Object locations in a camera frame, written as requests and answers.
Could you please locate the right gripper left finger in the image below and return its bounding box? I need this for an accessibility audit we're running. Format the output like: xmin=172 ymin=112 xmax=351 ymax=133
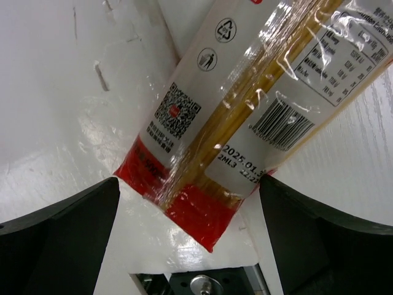
xmin=1 ymin=177 xmax=120 ymax=294

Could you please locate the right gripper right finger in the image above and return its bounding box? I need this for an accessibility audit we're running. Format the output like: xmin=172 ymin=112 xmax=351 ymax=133
xmin=259 ymin=175 xmax=392 ymax=294

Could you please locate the red white spaghetti bag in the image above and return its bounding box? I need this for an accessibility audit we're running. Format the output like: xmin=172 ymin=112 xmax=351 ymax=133
xmin=115 ymin=1 xmax=392 ymax=251

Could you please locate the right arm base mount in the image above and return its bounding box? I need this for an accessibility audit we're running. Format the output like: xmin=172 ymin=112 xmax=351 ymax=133
xmin=135 ymin=265 xmax=270 ymax=294

